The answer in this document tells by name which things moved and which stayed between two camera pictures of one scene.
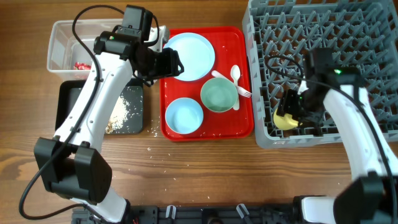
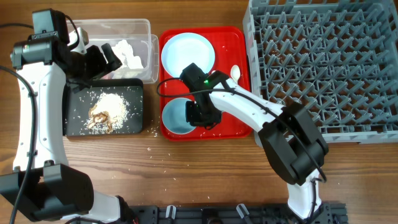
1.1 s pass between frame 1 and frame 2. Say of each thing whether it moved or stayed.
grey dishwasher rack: stayed
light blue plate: stayed
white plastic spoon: stayed
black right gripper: moved
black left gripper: moved
